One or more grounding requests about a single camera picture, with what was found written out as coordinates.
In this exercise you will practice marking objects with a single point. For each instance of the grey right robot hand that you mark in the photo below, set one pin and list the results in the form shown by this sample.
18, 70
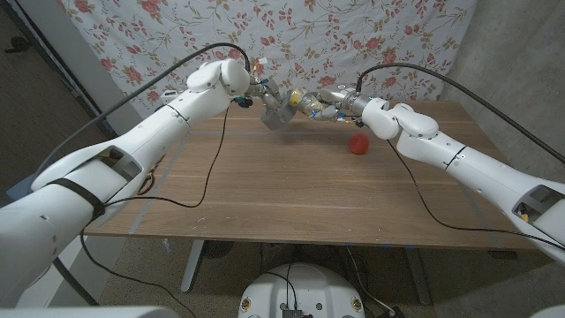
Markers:
351, 103

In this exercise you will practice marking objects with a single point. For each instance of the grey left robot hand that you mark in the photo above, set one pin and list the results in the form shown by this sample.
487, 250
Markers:
269, 95

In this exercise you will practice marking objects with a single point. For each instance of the clear bottle with yellow label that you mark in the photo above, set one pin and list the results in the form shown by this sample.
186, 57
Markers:
304, 101

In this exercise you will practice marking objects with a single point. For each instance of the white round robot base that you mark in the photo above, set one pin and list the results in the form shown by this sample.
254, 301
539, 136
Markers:
304, 291

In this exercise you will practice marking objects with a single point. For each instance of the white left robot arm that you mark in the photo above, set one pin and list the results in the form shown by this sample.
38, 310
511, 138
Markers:
132, 146

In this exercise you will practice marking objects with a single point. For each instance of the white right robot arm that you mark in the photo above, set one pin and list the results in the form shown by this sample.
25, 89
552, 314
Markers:
476, 172

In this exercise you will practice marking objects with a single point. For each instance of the orange and black scissors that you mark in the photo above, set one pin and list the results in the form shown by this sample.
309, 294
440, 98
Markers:
148, 185

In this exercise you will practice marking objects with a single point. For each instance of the floral backdrop cloth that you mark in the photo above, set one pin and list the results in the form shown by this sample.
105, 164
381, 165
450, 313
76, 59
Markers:
309, 35

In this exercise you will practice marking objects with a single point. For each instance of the small black floor fan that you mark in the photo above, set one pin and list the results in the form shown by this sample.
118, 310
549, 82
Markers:
217, 249

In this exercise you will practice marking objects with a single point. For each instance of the grey table leg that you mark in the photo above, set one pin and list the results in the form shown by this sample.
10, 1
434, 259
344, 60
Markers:
417, 274

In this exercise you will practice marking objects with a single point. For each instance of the white table leg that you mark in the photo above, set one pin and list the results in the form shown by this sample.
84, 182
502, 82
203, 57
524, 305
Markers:
192, 265

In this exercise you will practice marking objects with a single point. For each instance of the white robot torso edge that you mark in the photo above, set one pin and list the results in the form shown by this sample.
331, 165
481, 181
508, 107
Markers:
88, 312

